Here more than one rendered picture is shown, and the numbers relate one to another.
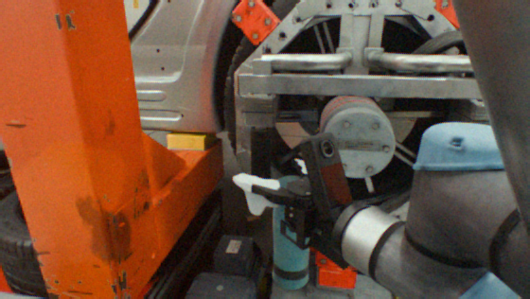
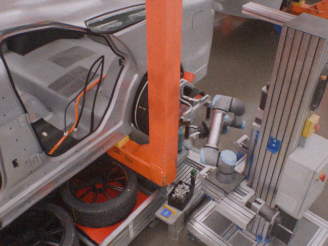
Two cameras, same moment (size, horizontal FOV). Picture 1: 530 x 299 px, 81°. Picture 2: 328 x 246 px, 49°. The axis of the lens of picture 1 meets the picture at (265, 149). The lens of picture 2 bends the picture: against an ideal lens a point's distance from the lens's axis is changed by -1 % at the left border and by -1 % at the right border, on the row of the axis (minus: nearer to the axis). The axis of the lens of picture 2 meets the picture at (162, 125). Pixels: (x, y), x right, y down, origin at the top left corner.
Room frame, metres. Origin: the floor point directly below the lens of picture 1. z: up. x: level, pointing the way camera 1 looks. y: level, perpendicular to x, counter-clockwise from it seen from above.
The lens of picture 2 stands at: (-0.44, 2.20, 2.85)
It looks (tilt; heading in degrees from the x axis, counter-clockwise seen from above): 39 degrees down; 298
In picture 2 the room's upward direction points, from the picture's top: straight up
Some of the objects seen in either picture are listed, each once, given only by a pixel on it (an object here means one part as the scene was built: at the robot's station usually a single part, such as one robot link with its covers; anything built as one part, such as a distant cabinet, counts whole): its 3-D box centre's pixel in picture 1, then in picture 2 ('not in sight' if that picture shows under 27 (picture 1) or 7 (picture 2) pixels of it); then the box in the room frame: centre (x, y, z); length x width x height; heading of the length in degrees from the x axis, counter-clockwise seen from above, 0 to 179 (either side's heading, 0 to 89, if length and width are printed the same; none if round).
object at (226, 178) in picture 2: not in sight; (226, 172); (0.02, 0.34, 0.87); 0.15 x 0.15 x 0.10
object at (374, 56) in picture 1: (424, 42); (194, 92); (0.57, -0.28, 1.03); 0.19 x 0.18 x 0.11; 170
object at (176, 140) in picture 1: (193, 137); (118, 138); (1.05, 0.26, 0.71); 0.14 x 0.14 x 0.05; 80
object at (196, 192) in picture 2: not in sight; (178, 202); (0.35, 0.45, 0.44); 0.43 x 0.17 x 0.03; 80
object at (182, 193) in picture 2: not in sight; (180, 194); (0.35, 0.43, 0.51); 0.20 x 0.14 x 0.13; 87
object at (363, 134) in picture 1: (353, 131); (183, 112); (0.64, -0.19, 0.85); 0.21 x 0.14 x 0.14; 170
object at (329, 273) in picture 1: (337, 243); not in sight; (0.74, -0.20, 0.48); 0.16 x 0.12 x 0.17; 170
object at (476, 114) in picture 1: (477, 113); (206, 102); (0.48, -0.33, 0.93); 0.09 x 0.05 x 0.05; 170
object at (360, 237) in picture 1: (374, 239); not in sight; (0.31, -0.13, 0.81); 0.08 x 0.05 x 0.08; 125
